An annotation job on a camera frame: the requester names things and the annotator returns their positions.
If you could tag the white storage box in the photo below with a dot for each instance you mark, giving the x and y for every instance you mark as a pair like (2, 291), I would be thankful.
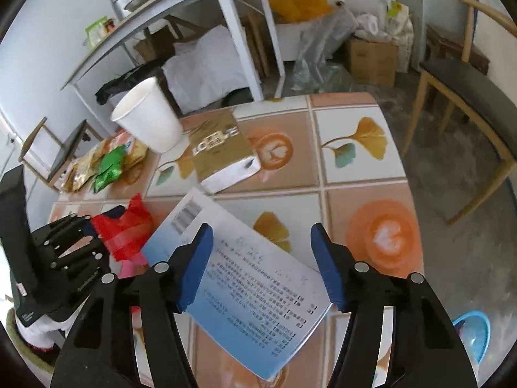
(291, 40)

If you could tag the closed cardboard box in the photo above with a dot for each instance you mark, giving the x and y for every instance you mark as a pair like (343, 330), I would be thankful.
(371, 62)

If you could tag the red plastic wrapper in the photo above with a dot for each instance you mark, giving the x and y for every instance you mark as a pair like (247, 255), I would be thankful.
(129, 230)

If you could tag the green food packet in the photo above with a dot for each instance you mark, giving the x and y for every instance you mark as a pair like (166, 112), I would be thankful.
(99, 30)

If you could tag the olive green stool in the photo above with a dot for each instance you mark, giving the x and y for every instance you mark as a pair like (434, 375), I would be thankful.
(24, 357)

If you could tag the white plastic bag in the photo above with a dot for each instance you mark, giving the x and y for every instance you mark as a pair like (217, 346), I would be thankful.
(367, 26)

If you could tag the brown cardboard sheet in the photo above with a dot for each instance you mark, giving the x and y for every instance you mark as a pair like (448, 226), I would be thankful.
(155, 46)

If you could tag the black plastic bag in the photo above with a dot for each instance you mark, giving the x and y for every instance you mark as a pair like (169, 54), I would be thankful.
(125, 83)

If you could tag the dark brown wooden stool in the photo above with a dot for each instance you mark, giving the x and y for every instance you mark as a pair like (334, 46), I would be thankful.
(452, 46)

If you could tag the white mattress with blue edge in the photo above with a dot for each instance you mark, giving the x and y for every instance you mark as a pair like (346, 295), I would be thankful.
(499, 44)

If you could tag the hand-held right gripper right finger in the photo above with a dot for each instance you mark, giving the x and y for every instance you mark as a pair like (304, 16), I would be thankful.
(327, 262)

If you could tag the white woven sack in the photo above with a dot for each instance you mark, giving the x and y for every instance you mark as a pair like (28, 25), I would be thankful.
(206, 68)

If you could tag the pale grey cabinet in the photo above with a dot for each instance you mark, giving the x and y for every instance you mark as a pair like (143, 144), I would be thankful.
(444, 0)

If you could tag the wooden board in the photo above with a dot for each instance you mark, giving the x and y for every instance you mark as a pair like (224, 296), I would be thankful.
(254, 36)

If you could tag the golden snack packet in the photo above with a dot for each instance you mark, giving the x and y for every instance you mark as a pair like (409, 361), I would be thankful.
(135, 155)
(80, 173)

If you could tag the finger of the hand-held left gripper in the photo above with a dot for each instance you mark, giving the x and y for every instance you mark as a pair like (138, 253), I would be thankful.
(85, 264)
(68, 234)

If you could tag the white bag with green print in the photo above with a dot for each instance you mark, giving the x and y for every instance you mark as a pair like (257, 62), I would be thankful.
(398, 20)

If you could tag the gold white tissue pack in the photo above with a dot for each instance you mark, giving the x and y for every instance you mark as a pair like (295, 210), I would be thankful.
(220, 149)

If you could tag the white paper cup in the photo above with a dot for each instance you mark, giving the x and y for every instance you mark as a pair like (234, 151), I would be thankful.
(149, 117)

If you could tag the white side table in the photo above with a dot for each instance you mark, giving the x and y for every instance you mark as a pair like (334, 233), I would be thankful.
(161, 8)

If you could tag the small green snack packet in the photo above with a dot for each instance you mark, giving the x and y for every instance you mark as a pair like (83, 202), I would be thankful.
(109, 169)

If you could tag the wooden chair with black seat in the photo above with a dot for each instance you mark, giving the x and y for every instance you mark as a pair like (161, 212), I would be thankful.
(464, 85)
(60, 153)

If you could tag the pink wrapper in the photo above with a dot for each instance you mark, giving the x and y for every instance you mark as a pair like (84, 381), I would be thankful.
(135, 266)

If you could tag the blue plastic wastebasket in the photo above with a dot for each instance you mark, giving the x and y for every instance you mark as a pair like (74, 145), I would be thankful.
(476, 331)

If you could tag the clear plastic sheet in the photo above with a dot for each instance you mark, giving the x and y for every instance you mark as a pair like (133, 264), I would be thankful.
(319, 48)

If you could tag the blue white carton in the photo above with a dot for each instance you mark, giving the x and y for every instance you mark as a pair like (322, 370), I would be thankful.
(250, 283)

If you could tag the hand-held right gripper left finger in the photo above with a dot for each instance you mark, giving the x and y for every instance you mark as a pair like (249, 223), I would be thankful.
(198, 262)

